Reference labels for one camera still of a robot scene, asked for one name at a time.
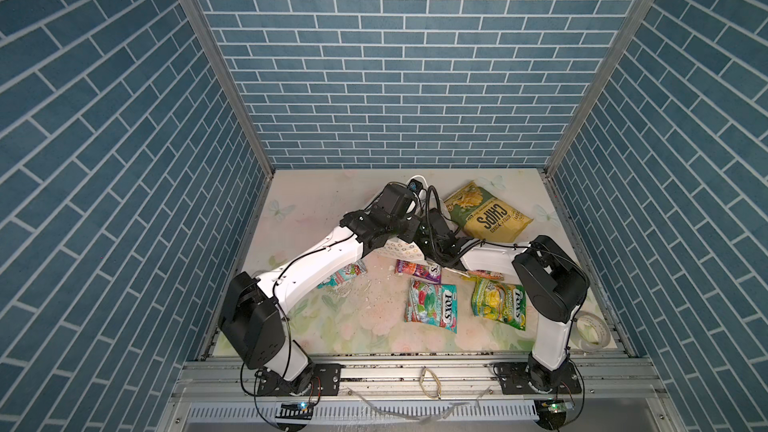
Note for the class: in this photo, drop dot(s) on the rubber band on rail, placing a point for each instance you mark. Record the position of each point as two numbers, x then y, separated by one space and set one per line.
430 384

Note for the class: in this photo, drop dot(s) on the aluminium left corner post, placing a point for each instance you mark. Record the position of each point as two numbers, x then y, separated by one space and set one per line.
205 36

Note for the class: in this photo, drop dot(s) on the teal snack packet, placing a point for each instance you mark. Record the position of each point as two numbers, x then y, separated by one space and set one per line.
432 304

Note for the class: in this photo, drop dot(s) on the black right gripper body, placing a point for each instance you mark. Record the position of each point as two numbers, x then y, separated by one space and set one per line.
430 250

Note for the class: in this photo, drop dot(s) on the white cable duct strip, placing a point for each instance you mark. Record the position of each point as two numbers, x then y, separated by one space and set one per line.
358 412

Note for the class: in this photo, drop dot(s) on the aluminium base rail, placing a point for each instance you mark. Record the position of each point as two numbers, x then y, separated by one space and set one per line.
438 376

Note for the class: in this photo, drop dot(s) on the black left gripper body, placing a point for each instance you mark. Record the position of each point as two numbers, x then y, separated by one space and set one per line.
406 229

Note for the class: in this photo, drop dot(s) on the yellow chips bag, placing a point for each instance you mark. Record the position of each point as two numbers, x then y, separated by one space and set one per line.
482 215

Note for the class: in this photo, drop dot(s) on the aluminium right corner post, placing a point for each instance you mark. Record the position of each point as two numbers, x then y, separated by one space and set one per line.
619 45

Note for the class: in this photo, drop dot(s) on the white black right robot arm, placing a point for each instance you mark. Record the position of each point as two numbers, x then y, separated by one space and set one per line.
554 284

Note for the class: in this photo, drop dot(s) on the green Fox's lemon candy bag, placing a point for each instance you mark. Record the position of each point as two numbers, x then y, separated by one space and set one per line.
501 302

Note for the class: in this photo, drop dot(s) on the orange Fox's fruits candy bag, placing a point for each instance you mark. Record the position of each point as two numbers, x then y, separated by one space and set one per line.
487 275

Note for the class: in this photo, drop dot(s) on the purple snack packet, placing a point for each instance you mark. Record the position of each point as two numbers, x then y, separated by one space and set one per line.
429 273

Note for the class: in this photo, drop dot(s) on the green Fox's mint candy bag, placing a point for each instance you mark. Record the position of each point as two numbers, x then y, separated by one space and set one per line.
344 275

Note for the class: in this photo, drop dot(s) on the white printed paper bag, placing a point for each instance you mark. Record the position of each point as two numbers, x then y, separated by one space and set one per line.
400 250

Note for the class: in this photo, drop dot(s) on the aluminium corner post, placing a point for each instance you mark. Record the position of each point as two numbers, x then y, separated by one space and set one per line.
205 36
619 45

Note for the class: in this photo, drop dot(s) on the clear tape roll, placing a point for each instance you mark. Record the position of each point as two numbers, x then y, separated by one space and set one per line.
590 333

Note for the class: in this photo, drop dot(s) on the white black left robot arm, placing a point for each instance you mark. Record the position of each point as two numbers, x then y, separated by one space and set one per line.
254 314

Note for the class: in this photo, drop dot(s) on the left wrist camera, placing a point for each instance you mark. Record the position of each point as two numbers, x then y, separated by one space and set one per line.
417 185

